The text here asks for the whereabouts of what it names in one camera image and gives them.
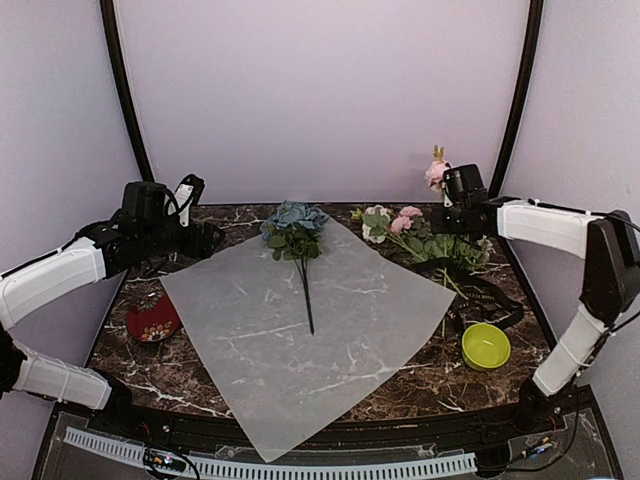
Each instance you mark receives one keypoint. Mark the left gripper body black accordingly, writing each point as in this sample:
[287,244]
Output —
[198,244]

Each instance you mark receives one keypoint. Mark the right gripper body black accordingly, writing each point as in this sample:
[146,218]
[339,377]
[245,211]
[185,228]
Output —
[454,224]

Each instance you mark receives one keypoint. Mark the lilac hydrangea fake bunch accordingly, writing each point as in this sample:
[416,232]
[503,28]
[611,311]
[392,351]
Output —
[454,256]

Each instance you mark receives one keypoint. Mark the small pink fake rose stem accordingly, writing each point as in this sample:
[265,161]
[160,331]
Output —
[434,175]

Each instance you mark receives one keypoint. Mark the pink peony fake stem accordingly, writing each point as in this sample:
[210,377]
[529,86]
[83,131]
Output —
[410,232]

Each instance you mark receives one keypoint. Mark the black ribbon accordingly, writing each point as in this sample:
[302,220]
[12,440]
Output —
[476,300]

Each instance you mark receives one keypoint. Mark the white fake rose stem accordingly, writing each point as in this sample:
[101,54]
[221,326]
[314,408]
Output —
[375,222]

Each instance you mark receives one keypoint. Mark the blue fake rose bunch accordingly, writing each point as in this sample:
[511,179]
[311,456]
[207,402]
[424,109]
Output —
[293,233]

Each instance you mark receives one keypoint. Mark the translucent white wrapping paper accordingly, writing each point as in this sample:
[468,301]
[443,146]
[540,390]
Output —
[290,355]

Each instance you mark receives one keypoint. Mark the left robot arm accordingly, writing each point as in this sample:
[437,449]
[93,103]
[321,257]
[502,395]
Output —
[152,222]

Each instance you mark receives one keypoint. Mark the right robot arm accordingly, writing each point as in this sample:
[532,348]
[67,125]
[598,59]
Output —
[604,246]

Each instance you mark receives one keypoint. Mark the red floral dish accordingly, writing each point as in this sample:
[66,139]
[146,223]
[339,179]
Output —
[153,318]

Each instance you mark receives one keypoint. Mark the yellow-green bowl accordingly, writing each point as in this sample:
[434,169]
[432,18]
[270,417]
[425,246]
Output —
[485,347]

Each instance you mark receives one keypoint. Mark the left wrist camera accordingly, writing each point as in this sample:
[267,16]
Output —
[186,195]

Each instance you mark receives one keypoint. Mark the right black frame post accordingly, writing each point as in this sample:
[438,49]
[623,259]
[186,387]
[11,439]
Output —
[521,89]

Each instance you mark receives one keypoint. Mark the black frame post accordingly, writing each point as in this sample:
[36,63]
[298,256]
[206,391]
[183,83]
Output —
[121,82]
[521,89]

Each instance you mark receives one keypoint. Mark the black front rail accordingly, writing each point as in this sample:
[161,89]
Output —
[197,417]

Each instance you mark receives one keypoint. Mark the left black frame post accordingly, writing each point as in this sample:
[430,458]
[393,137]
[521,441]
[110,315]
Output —
[121,82]

